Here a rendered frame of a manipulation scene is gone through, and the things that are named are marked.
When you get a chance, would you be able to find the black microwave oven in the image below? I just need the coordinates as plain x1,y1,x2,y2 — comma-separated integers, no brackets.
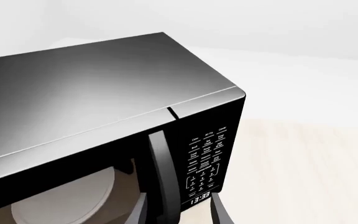
0,32,247,224

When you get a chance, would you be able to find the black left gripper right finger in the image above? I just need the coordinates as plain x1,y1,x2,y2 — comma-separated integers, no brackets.
210,190,233,224

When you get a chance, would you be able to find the black microwave door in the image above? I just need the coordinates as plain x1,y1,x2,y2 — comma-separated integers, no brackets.
0,106,182,224

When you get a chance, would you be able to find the black microwave door handle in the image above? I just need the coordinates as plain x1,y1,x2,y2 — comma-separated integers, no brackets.
147,129,182,224

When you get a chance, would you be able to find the white round turntable plate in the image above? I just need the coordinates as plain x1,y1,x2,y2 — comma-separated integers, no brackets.
10,166,117,224

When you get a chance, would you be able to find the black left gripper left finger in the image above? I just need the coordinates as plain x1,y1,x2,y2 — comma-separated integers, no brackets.
123,192,151,224

